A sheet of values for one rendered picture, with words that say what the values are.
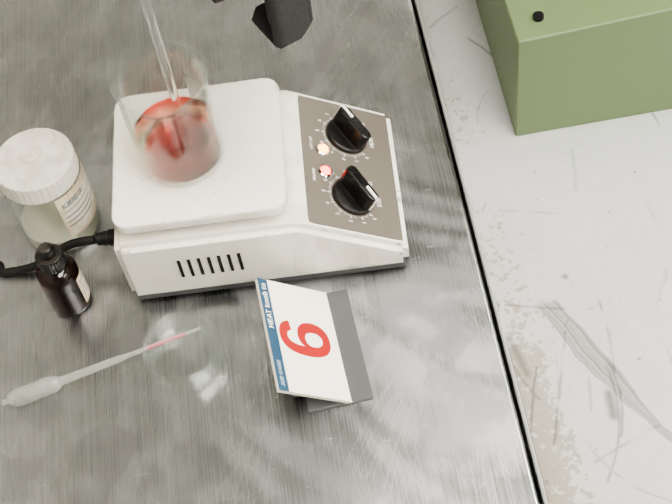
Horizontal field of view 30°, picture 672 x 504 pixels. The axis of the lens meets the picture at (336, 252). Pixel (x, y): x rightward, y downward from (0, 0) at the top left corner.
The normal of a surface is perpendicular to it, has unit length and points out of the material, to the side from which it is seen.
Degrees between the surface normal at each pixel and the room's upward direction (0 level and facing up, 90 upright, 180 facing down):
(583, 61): 90
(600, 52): 90
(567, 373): 0
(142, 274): 90
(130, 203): 0
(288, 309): 40
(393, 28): 0
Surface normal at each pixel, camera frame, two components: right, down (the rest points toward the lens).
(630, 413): -0.10, -0.57
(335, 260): 0.08, 0.81
